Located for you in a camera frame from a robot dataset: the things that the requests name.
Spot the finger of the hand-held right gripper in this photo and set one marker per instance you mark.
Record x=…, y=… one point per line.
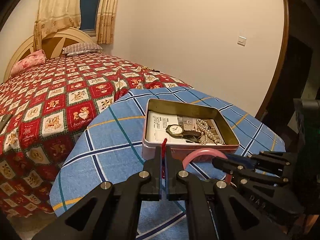
x=240, y=160
x=221, y=164

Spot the striped pillow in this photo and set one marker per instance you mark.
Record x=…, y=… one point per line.
x=82, y=48

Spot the white printed card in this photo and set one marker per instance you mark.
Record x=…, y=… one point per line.
x=157, y=130

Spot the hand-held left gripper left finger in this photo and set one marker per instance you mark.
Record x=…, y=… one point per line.
x=157, y=170

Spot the white light switch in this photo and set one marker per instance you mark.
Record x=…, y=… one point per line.
x=242, y=40

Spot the pink bangle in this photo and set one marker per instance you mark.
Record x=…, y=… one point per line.
x=200, y=151

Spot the window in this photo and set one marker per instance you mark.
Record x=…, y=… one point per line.
x=90, y=10

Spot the cream wooden headboard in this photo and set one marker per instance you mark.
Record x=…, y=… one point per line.
x=25, y=50

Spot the narrow beige curtain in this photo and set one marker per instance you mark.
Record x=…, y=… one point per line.
x=107, y=12

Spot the blue plaid towel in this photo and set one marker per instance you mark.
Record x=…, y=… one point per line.
x=112, y=142

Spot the pink floral pillow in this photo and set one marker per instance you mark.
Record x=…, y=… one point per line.
x=27, y=61

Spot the brown wooden door frame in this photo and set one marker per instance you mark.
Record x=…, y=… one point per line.
x=282, y=55

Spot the pink metal tin box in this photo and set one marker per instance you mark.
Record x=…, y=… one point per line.
x=155, y=152

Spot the wide beige curtain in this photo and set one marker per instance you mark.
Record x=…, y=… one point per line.
x=57, y=5

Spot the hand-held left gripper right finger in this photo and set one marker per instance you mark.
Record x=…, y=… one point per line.
x=170, y=170

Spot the dark flat object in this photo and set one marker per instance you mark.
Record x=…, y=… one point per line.
x=5, y=122

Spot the red bear print bedspread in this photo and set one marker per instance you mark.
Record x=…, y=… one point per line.
x=62, y=92

